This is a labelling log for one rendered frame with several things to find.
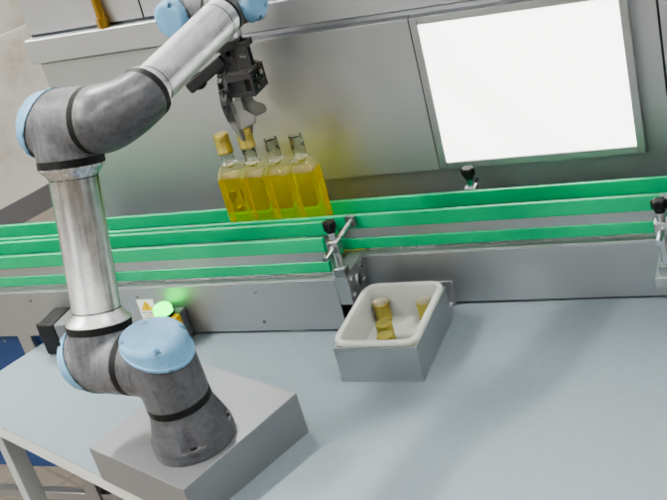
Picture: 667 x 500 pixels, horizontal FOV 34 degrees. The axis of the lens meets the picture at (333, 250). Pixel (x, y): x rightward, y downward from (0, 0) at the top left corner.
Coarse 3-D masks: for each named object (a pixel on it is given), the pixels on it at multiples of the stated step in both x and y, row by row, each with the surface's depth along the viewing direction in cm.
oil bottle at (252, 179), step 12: (252, 168) 233; (240, 180) 235; (252, 180) 233; (264, 180) 233; (252, 192) 235; (264, 192) 234; (252, 204) 237; (264, 204) 236; (252, 216) 238; (264, 216) 237
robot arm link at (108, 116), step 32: (224, 0) 197; (256, 0) 200; (192, 32) 190; (224, 32) 195; (160, 64) 182; (192, 64) 187; (96, 96) 175; (128, 96) 175; (160, 96) 179; (96, 128) 175; (128, 128) 176
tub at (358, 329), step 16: (368, 288) 225; (384, 288) 224; (400, 288) 223; (416, 288) 222; (432, 288) 220; (368, 304) 224; (400, 304) 225; (432, 304) 213; (352, 320) 216; (368, 320) 223; (400, 320) 224; (416, 320) 222; (336, 336) 210; (352, 336) 215; (368, 336) 221; (400, 336) 218; (416, 336) 203
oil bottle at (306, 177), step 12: (312, 156) 230; (288, 168) 230; (300, 168) 228; (312, 168) 229; (300, 180) 230; (312, 180) 229; (300, 192) 231; (312, 192) 230; (324, 192) 233; (300, 204) 233; (312, 204) 232; (324, 204) 233; (312, 216) 233
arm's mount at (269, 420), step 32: (224, 384) 206; (256, 384) 203; (256, 416) 194; (288, 416) 196; (96, 448) 199; (128, 448) 196; (224, 448) 187; (256, 448) 191; (288, 448) 197; (128, 480) 195; (160, 480) 185; (192, 480) 182; (224, 480) 187
